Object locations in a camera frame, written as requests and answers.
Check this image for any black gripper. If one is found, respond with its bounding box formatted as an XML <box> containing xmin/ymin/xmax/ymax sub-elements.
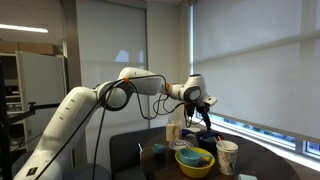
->
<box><xmin>194</xmin><ymin>103</ymin><xmax>213</xmax><ymax>132</ymax></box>

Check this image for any dark blue bowl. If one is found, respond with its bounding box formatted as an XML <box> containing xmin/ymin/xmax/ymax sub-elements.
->
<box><xmin>195</xmin><ymin>129</ymin><xmax>223</xmax><ymax>155</ymax></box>

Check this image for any blue white patterned bowl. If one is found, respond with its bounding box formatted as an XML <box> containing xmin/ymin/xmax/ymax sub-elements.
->
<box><xmin>167</xmin><ymin>138</ymin><xmax>195</xmax><ymax>153</ymax></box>

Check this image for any teal bowl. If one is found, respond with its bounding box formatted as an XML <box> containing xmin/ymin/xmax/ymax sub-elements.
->
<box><xmin>177</xmin><ymin>147</ymin><xmax>215</xmax><ymax>168</ymax></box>

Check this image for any patterned paper cup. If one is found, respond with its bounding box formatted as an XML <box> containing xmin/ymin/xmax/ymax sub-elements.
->
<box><xmin>215</xmin><ymin>139</ymin><xmax>240</xmax><ymax>176</ymax></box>

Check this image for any yellow bowl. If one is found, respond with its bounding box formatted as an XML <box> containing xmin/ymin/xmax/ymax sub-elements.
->
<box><xmin>174</xmin><ymin>146</ymin><xmax>216</xmax><ymax>179</ymax></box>

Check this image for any teal measuring cup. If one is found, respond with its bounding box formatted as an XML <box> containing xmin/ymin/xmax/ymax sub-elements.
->
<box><xmin>151</xmin><ymin>142</ymin><xmax>167</xmax><ymax>155</ymax></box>

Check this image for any white paper napkin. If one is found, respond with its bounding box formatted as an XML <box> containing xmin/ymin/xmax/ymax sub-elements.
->
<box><xmin>186</xmin><ymin>126</ymin><xmax>202</xmax><ymax>134</ymax></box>

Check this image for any glass jar of rice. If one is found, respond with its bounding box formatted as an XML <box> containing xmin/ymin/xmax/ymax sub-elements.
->
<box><xmin>165</xmin><ymin>116</ymin><xmax>183</xmax><ymax>143</ymax></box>

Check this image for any teal sponge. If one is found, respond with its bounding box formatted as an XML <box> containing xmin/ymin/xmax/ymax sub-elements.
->
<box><xmin>237</xmin><ymin>173</ymin><xmax>259</xmax><ymax>180</ymax></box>

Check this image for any round wooden table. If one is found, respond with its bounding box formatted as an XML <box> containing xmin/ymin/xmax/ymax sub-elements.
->
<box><xmin>141</xmin><ymin>131</ymin><xmax>301</xmax><ymax>180</ymax></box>

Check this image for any dark grey sofa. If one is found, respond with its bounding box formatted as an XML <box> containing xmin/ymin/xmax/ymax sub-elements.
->
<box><xmin>108</xmin><ymin>126</ymin><xmax>168</xmax><ymax>180</ymax></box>

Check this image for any narrow white roller blind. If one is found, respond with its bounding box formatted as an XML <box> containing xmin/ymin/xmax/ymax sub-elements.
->
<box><xmin>75</xmin><ymin>0</ymin><xmax>148</xmax><ymax>129</ymax></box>

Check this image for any white board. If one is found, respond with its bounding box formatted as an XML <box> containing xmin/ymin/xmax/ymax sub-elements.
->
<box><xmin>15</xmin><ymin>49</ymin><xmax>68</xmax><ymax>144</ymax></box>

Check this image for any storage shelf unit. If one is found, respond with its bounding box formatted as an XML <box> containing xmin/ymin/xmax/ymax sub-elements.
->
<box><xmin>0</xmin><ymin>39</ymin><xmax>68</xmax><ymax>158</ymax></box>

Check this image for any black vertical pole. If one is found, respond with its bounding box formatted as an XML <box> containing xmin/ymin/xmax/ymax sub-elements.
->
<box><xmin>0</xmin><ymin>57</ymin><xmax>13</xmax><ymax>180</ymax></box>

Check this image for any ceiling light strip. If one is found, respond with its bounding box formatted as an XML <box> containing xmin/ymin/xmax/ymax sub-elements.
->
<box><xmin>0</xmin><ymin>22</ymin><xmax>50</xmax><ymax>35</ymax></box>

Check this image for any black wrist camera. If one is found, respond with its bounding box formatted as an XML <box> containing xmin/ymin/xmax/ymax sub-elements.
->
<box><xmin>183</xmin><ymin>102</ymin><xmax>196</xmax><ymax>118</ymax></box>

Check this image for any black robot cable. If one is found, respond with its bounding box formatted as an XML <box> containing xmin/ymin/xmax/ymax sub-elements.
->
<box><xmin>34</xmin><ymin>74</ymin><xmax>202</xmax><ymax>180</ymax></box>

